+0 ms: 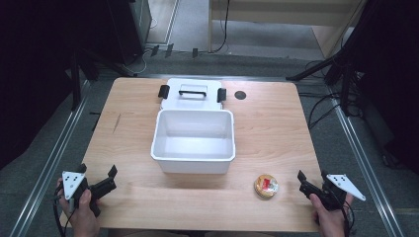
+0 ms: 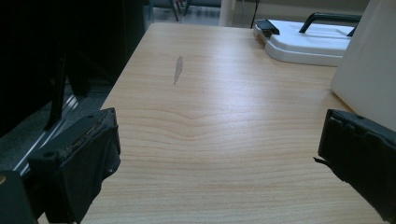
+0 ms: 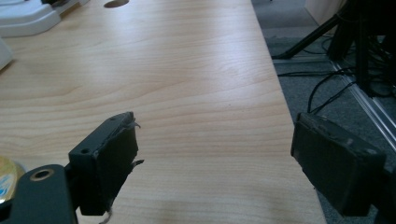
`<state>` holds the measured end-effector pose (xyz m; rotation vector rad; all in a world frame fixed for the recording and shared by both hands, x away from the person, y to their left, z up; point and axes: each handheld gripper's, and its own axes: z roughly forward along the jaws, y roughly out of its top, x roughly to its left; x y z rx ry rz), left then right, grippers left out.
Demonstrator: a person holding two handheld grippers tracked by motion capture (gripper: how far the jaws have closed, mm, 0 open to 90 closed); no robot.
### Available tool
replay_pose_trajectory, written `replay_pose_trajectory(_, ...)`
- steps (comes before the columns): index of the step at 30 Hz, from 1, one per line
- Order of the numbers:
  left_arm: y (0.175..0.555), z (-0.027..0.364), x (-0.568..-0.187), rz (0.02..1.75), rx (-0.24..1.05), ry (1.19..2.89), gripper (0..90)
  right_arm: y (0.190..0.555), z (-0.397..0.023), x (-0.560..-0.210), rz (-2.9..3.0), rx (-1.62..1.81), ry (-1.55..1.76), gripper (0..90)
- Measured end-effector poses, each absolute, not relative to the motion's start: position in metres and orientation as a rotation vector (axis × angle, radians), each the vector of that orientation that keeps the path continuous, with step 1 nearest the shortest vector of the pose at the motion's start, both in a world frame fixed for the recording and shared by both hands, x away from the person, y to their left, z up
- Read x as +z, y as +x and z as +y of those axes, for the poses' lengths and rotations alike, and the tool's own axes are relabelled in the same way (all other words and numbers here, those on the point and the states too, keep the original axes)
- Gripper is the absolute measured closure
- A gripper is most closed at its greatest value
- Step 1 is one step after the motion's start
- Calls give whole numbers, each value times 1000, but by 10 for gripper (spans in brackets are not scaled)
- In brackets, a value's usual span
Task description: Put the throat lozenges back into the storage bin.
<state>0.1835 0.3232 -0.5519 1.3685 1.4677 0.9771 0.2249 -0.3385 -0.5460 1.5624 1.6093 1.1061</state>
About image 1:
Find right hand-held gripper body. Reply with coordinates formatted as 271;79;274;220
297;173;368;212

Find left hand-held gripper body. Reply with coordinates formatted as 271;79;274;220
61;171;119;218

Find person's right hand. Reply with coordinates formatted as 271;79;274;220
308;192;356;237

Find person's left hand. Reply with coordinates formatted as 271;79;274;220
56;178;101;237

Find round gold wrapped snack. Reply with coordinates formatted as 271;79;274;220
253;174;281;199

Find white plastic storage box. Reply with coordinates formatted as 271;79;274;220
150;109;237;175

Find black tripod stand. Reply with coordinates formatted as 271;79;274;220
285;31;372;117
64;45;136;112

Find white box lid black latches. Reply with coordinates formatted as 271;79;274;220
157;77;228;112

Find dark curtain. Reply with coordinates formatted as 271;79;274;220
0;0;115;171
342;0;419;176

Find dark cabinet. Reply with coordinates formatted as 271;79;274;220
106;0;153;66

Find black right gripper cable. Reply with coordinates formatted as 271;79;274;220
339;194;357;237

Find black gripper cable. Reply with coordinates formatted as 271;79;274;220
52;185;77;237
339;194;357;237

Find metal floor rail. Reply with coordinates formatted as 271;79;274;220
8;78;92;237
326;86;402;237

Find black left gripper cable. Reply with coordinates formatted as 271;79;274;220
52;185;77;237

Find black floor cables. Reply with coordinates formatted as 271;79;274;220
296;91;345;130

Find white floor cable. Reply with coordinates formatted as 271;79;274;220
125;18;159;76

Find light wooden furniture frame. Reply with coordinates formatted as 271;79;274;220
207;0;368;59

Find black hanging cable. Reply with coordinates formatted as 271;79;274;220
212;0;231;54

